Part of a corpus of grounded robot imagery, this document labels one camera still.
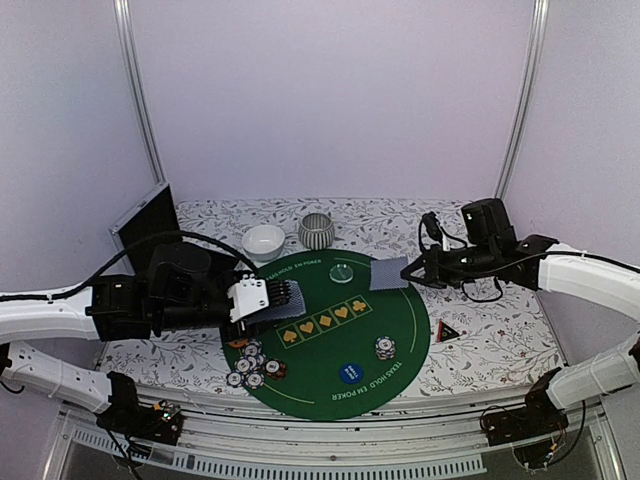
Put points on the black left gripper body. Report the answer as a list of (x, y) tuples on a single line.
[(179, 317)]

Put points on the red black poker chip stack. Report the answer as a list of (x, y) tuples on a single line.
[(276, 369)]

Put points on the grey playing card deck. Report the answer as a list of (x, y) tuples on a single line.
[(295, 307)]

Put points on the aluminium frame post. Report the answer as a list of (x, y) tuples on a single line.
[(533, 54), (126, 37)]

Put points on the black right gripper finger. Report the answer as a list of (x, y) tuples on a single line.
[(417, 267), (427, 281)]

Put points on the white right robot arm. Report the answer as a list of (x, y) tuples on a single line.
[(492, 250)]

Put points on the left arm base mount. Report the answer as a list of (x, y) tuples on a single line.
[(142, 422)]

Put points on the blue small blind button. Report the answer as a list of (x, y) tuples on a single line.
[(351, 373)]

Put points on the blue poker chips pile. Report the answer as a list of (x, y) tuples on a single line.
[(246, 366)]

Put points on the round green poker mat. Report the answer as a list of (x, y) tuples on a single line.
[(341, 325)]

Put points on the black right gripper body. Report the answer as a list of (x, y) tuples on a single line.
[(480, 265)]

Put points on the orange big blind button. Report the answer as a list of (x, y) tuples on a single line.
[(238, 343)]

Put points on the left aluminium frame post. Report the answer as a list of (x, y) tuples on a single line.
[(126, 37)]

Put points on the floral white tablecloth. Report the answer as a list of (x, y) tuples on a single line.
[(500, 345)]

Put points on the right aluminium frame post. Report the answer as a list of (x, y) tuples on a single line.
[(533, 54)]

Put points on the striped grey ceramic cup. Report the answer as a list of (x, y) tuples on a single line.
[(316, 231)]

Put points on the white ceramic bowl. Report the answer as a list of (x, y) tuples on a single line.
[(263, 243)]

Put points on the black triangular all-in marker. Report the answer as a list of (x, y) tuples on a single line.
[(446, 333)]

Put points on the playing cards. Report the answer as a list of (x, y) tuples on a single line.
[(385, 274)]

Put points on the blue poker chip stack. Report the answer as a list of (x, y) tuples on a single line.
[(385, 348)]

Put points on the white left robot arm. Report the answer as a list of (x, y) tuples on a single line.
[(180, 289)]

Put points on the clear acrylic dealer button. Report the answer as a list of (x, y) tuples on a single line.
[(341, 273)]

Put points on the aluminium poker chip case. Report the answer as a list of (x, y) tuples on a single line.
[(154, 213)]

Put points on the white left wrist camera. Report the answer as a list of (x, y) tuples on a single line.
[(251, 295)]

